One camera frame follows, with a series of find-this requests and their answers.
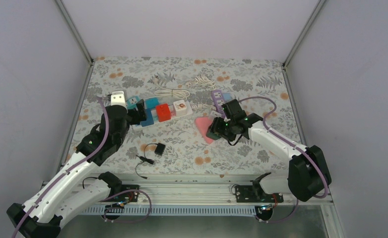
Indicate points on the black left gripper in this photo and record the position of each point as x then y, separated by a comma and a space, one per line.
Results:
136, 119

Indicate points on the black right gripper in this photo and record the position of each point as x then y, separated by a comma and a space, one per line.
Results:
216, 127

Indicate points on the blue cube socket adapter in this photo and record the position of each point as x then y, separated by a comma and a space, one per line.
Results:
149, 119

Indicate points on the orange cube socket adapter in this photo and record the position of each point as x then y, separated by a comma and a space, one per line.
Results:
163, 112

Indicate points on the white tiger cube socket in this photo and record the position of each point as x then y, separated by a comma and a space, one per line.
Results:
180, 108

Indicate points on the dark green cube socket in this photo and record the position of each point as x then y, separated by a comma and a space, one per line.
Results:
212, 135

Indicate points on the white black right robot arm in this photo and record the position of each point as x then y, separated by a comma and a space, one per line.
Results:
307, 176

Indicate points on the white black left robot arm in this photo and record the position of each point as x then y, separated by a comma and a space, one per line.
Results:
46, 213

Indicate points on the cyan flat plug adapter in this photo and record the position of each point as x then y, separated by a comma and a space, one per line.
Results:
151, 103

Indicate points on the teal power strip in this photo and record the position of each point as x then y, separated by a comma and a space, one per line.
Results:
132, 102

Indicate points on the pink power strip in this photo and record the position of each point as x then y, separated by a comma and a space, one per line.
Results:
202, 124

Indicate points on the purple power strip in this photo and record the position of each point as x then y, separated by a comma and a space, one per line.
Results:
218, 100

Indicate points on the white long power strip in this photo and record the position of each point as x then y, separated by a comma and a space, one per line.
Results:
173, 117

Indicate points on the floral patterned table mat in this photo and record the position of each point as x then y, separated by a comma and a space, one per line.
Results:
177, 147

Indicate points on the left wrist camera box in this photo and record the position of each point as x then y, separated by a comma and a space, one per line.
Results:
118, 98

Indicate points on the aluminium front rail base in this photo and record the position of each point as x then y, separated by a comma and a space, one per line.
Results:
190, 195

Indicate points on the aluminium corner frame rail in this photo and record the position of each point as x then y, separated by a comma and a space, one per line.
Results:
74, 31

